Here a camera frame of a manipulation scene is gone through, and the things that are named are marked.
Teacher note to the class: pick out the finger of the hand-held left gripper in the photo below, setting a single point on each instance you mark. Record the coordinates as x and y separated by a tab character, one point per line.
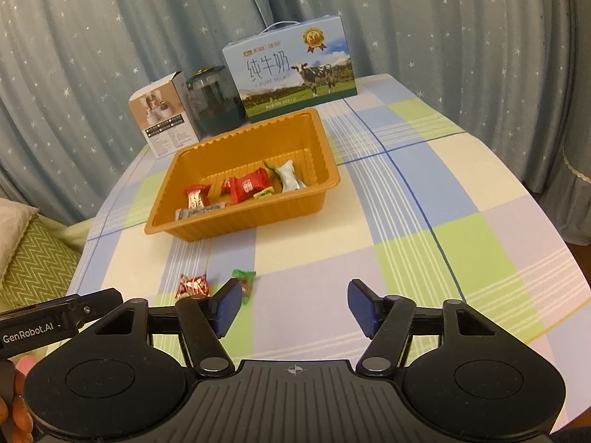
99	304

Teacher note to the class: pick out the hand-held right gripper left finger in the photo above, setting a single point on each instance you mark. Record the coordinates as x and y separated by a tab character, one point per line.
227	308

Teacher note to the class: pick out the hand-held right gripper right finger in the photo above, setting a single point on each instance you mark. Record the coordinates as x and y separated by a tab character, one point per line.
362	308

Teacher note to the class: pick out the green brown candy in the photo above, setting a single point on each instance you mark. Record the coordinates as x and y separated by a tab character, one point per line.
244	281

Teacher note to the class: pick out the orange plastic tray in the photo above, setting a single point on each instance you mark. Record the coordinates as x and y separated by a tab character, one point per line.
184	230

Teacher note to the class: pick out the large red snack packet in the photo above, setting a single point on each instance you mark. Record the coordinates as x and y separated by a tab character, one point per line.
249	186

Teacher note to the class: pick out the white silver snack packet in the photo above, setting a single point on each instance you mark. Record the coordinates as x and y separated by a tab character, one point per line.
291	175

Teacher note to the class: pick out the person's left hand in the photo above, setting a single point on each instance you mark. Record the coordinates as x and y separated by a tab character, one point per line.
23	406

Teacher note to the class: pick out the beige pillow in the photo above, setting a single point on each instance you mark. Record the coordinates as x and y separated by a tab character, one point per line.
16	235

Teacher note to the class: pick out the beige snack bar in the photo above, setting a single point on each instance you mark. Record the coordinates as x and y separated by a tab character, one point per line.
203	211

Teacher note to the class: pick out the checked tablecloth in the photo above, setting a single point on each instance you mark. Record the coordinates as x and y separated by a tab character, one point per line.
415	221

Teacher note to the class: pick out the red silver twist candy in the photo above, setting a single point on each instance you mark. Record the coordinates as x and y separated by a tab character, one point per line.
196	196

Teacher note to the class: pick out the small photo-print carton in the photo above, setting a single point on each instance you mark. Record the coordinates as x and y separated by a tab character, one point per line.
161	120

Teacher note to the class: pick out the dark translucent jar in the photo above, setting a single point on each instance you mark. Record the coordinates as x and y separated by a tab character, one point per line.
214	101

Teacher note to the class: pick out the blue milk carton with cow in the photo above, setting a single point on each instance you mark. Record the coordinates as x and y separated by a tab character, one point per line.
286	78

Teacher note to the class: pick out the blue star-print curtain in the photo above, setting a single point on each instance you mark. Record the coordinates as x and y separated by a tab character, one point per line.
92	32

